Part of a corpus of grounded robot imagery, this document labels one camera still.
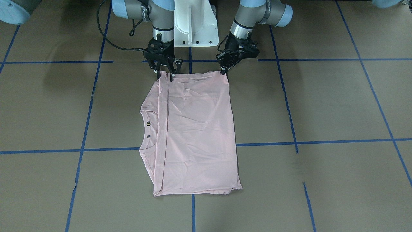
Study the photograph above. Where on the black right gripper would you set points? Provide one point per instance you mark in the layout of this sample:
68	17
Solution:
155	67

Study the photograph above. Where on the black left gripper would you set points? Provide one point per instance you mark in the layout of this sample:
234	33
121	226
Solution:
232	48

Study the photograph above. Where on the pink Snoopy t-shirt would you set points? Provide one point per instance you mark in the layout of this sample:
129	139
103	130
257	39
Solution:
189	136

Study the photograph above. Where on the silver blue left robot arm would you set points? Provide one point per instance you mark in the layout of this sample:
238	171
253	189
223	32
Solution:
264	12

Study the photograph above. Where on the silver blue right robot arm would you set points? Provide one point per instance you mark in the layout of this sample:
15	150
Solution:
159	12

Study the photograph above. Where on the white camera post with base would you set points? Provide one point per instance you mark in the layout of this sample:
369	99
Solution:
195	24

